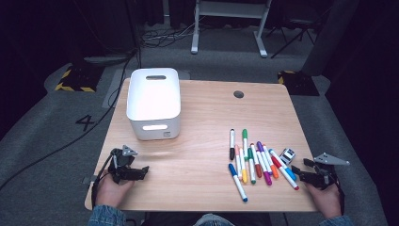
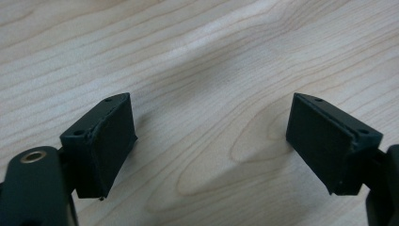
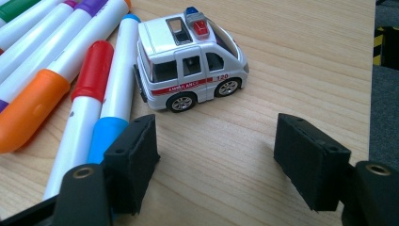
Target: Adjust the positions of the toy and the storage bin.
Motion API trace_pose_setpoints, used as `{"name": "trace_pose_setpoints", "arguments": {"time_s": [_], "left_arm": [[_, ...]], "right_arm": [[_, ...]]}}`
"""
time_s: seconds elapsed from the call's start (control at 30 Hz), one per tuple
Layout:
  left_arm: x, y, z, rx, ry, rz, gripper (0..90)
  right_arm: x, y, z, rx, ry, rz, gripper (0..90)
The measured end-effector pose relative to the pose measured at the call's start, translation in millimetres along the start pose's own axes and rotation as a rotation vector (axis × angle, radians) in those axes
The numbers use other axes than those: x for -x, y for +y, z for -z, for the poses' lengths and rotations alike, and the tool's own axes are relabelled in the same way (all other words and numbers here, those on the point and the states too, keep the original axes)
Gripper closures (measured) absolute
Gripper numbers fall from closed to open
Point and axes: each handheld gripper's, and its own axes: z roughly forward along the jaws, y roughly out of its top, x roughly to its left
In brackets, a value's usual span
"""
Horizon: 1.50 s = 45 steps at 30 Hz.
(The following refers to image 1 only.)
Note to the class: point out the magenta marker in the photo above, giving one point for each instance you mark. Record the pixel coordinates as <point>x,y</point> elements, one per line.
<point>267,179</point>

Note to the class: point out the light blue marker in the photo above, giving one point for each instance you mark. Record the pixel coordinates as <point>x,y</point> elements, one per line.
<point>291,174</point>

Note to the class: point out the grey tape strip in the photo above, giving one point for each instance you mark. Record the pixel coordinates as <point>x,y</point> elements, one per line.
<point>87,180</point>

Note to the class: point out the black tripod stand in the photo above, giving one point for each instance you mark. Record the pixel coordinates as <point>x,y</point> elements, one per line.
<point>295,37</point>

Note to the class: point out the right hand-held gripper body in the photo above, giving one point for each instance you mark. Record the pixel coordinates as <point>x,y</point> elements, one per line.
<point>323,177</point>

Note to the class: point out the white desk frame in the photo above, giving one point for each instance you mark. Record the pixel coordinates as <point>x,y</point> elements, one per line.
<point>195,31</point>

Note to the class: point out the person's right hand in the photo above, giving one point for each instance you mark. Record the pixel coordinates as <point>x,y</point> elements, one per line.
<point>327,201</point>

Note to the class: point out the grey column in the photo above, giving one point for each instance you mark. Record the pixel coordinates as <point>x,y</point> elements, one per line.
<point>329,37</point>

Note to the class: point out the red marker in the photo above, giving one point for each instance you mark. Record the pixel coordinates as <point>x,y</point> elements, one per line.
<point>276,162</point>

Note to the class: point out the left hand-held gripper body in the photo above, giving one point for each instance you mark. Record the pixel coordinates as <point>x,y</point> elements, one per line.
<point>120,172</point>

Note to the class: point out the small black-white cube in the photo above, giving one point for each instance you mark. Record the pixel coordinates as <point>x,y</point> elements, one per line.
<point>287,156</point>

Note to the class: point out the yellow marker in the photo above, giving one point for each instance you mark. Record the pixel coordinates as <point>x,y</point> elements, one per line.
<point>244,177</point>

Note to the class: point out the person's leg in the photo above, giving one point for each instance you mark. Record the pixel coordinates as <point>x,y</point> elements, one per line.
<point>213,220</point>

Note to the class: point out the purple marker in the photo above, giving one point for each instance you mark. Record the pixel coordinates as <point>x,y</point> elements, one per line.
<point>260,146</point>

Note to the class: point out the light green marker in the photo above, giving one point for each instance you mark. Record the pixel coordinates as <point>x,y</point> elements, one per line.
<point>245,133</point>

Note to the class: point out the grey table grommet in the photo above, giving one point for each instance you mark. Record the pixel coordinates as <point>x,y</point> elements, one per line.
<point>238,94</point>

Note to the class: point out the grey flat stand base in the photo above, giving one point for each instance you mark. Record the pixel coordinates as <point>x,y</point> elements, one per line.
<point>103,59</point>

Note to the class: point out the white plastic storage bin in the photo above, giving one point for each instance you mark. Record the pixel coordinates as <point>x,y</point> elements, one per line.
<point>153,100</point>

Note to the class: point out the orange marker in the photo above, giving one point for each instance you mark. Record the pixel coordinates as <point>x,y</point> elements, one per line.
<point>274,172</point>

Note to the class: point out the person's left hand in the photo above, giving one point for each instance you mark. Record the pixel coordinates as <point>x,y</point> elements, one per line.
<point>111,193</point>

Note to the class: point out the dark green marker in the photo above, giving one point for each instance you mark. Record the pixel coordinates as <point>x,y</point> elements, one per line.
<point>250,153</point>

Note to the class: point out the black marker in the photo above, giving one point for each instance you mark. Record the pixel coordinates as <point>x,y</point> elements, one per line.
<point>232,141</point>

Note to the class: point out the black stand pole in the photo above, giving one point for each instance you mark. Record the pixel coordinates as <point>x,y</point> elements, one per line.
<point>133,31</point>

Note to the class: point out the black yellow striped base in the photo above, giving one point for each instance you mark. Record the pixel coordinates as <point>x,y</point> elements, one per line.
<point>298,83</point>
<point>78,78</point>

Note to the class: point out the dark blue marker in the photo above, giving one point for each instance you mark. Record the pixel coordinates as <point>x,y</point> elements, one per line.
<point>232,169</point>

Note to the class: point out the brown marker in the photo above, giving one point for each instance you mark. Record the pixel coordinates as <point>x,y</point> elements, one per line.
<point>258,171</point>

